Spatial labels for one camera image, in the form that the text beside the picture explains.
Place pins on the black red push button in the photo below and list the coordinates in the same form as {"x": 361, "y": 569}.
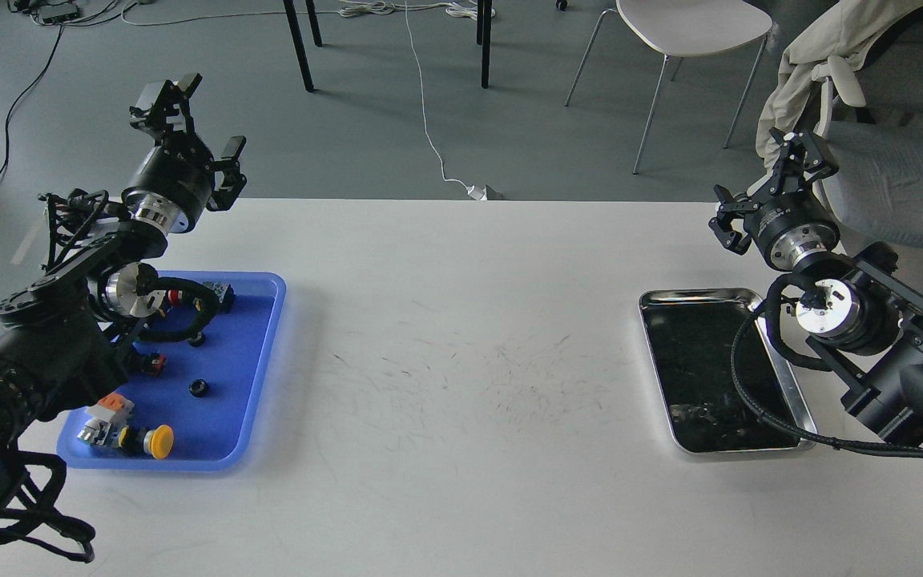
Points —
{"x": 151, "y": 364}

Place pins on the blue plastic tray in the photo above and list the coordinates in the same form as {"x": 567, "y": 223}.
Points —
{"x": 211, "y": 433}

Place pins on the silver metal tray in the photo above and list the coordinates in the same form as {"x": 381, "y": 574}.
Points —
{"x": 699, "y": 371}

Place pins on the yellow mushroom push button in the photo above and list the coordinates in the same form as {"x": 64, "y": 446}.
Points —
{"x": 156, "y": 444}

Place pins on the small black gear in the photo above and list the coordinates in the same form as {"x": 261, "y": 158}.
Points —
{"x": 196, "y": 340}
{"x": 199, "y": 388}

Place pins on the black green switch block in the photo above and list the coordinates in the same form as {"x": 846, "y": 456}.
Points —
{"x": 225, "y": 294}

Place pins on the black table leg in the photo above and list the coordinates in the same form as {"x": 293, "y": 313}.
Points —
{"x": 298, "y": 39}
{"x": 484, "y": 12}

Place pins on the white chair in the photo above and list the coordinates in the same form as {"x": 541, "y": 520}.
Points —
{"x": 687, "y": 29}

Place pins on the grey office chair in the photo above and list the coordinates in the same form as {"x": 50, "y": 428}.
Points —
{"x": 855, "y": 75}

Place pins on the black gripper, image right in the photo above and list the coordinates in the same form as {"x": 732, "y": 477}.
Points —
{"x": 785, "y": 224}

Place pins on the orange white switch block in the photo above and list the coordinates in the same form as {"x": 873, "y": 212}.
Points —
{"x": 108, "y": 417}

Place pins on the black table leg right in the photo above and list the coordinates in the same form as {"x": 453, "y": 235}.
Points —
{"x": 484, "y": 12}

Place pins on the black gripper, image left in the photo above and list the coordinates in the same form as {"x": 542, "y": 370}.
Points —
{"x": 176, "y": 182}

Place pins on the black table leg left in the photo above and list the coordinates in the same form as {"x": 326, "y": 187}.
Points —
{"x": 298, "y": 39}

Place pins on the white power adapter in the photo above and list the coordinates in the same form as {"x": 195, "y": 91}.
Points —
{"x": 484, "y": 193}

